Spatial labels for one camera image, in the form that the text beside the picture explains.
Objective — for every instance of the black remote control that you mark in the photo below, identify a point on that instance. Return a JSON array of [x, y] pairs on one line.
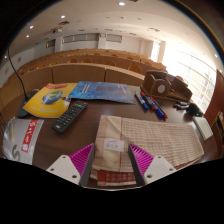
[[70, 116]]

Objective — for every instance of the wooden desk organizer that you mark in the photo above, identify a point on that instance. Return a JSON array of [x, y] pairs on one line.
[[156, 85]]

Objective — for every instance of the curved wooden lecture desks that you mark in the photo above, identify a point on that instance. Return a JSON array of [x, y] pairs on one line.
[[78, 73]]

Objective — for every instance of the small white paper label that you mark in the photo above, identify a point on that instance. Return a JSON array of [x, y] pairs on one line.
[[114, 145]]

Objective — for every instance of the yellow wooden chairs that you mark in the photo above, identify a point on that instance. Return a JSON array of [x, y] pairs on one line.
[[86, 60]]

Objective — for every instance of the beige and red checked towel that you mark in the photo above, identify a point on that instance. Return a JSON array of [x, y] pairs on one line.
[[156, 138]]

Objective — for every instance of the blue printed booklet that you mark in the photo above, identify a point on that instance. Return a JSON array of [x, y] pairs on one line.
[[103, 91]]

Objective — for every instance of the black handheld microphone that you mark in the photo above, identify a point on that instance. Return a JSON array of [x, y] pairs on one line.
[[194, 109]]

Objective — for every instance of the yellow printed booklet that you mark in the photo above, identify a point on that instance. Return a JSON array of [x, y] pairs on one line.
[[48, 101]]

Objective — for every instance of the black pen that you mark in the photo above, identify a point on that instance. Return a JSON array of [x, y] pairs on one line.
[[180, 105]]

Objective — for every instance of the red marker pen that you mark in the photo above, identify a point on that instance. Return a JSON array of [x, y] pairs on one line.
[[161, 109], [149, 101]]

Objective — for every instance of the round ceiling lights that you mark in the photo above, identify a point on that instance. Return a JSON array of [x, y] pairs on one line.
[[121, 3]]

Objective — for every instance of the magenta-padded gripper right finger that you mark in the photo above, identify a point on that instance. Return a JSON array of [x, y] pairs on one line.
[[142, 158]]

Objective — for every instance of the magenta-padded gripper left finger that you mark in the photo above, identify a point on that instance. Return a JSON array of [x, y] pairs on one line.
[[81, 158]]

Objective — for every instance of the ceiling air vents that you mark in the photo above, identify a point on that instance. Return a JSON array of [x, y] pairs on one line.
[[63, 23]]

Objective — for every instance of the black gooseneck desk microphone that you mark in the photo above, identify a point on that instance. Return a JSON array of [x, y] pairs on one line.
[[24, 110]]

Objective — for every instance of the wooden shelf unit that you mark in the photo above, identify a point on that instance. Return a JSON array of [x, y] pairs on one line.
[[220, 128]]

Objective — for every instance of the large glass window wall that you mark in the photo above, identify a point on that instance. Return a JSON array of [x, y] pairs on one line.
[[195, 76]]

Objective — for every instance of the white and red packet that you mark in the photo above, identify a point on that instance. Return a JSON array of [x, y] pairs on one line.
[[20, 140]]

